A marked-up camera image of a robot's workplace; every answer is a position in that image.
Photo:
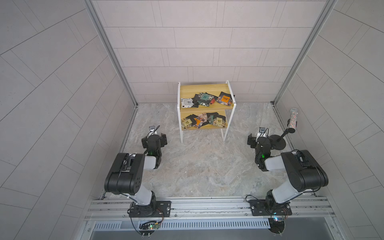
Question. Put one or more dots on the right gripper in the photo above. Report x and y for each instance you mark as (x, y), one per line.
(251, 141)

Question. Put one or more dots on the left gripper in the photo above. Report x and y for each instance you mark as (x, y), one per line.
(163, 139)

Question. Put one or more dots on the orange label tea bag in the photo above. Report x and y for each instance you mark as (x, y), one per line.
(225, 99)

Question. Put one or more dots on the black green tea bag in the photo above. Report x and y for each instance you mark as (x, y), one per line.
(196, 101)

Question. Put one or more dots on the green label tea bag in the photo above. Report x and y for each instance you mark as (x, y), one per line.
(206, 99)

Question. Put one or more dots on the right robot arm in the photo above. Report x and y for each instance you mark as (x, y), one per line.
(304, 173)

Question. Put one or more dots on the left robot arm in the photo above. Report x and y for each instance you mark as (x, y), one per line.
(126, 174)

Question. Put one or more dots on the yellow label tea bag lower-left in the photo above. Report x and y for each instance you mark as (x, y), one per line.
(188, 122)

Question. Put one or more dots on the yellow label tea bag lower-right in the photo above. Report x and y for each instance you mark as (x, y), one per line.
(219, 121)

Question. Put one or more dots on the orange tea bag lower shelf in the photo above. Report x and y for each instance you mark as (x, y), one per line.
(199, 122)

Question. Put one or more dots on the white label tea bag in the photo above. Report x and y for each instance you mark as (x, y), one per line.
(187, 103)

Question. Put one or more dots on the floral tea bag lower shelf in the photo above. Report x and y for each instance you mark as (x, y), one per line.
(204, 119)

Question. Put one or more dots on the wooden two-tier shelf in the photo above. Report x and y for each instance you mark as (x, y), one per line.
(188, 90)

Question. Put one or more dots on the dark green tea bag lower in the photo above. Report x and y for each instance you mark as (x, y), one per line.
(211, 117)

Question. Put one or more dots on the right circuit board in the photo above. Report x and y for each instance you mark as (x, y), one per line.
(277, 225)

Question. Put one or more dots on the circuit board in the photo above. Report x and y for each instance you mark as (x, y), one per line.
(148, 228)
(277, 225)

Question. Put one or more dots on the left circuit board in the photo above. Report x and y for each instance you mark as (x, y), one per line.
(148, 228)

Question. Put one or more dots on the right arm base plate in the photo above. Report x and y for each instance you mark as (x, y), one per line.
(269, 208)

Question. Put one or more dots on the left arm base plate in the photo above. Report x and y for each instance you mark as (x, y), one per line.
(158, 210)

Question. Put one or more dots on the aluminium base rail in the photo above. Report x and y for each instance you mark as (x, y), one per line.
(208, 214)

